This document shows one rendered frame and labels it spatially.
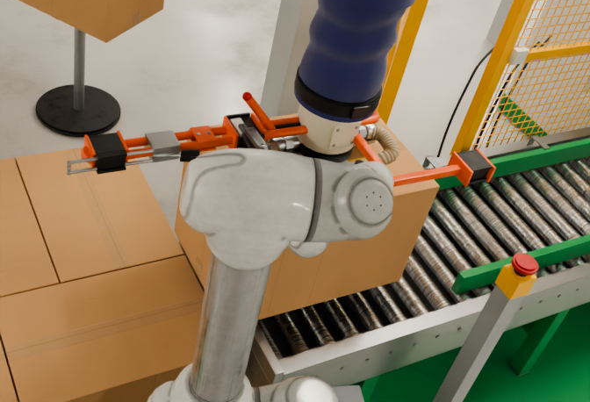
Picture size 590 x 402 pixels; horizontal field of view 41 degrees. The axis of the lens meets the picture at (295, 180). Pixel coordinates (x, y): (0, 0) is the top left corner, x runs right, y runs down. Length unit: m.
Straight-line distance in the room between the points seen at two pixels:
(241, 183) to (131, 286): 1.35
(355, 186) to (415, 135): 3.14
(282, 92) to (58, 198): 1.11
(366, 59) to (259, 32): 2.94
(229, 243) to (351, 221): 0.19
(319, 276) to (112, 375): 0.63
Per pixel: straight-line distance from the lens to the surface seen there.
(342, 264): 2.23
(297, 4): 3.13
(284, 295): 2.21
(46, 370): 2.26
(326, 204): 1.14
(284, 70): 3.28
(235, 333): 1.36
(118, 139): 1.87
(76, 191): 2.73
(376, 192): 1.14
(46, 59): 4.33
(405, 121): 4.35
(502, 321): 2.28
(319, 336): 2.42
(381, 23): 1.83
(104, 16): 3.28
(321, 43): 1.88
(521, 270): 2.13
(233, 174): 1.13
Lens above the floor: 2.40
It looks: 40 degrees down
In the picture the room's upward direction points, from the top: 14 degrees clockwise
